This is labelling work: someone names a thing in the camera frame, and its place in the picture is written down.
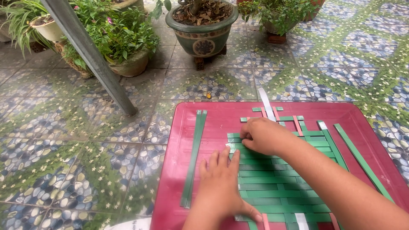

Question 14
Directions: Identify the person's right hand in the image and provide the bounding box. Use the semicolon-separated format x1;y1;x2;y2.
240;117;293;157

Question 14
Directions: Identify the person's left hand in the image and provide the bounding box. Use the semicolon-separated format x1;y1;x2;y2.
192;147;263;223

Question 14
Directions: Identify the woven green strip mat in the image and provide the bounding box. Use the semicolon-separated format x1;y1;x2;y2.
227;106;349;230

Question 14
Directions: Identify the white plastic strip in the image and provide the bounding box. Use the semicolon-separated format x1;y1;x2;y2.
258;88;310;230

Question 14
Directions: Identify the loose green plastic strip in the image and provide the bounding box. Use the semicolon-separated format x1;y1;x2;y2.
185;110;208;209
180;109;202;207

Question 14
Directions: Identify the green strip with white end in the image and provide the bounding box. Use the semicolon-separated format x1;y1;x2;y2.
317;120;349;171

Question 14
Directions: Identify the red brick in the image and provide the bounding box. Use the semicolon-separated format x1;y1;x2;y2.
267;32;287;44

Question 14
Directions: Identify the green glazed ceramic pot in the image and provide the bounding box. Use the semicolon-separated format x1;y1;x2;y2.
165;3;239;58

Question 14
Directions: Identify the grey round plant pot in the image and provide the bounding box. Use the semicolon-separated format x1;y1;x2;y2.
263;19;298;35

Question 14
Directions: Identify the long loose green strip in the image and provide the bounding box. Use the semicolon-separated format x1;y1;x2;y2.
333;123;395;203

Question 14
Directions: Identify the leafy green bush plant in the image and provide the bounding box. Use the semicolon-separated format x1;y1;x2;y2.
238;0;320;36

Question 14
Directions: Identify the grey stone plant pot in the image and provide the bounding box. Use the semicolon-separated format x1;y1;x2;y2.
107;49;151;78

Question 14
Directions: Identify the white plastic bag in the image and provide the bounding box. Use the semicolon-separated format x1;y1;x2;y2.
104;217;152;230

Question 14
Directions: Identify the bonsai tree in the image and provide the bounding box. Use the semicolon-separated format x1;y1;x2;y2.
150;0;234;26

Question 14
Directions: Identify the terracotta plant pot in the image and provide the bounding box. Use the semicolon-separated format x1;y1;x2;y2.
302;0;326;22

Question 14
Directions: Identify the pink flowering green plant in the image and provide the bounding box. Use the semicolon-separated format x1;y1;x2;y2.
62;0;160;69

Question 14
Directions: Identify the grey metal pole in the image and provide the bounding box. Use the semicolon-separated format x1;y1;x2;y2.
40;0;138;117

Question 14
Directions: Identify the beige plant pot rim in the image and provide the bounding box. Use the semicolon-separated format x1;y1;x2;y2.
110;0;145;12

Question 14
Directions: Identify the brown carved plant pot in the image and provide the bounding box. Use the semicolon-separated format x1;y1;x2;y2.
54;40;93;79

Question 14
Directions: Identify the white plant pot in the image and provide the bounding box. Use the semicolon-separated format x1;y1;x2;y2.
29;15;66;42

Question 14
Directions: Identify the spider plant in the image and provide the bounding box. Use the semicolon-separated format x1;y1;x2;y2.
0;0;61;59

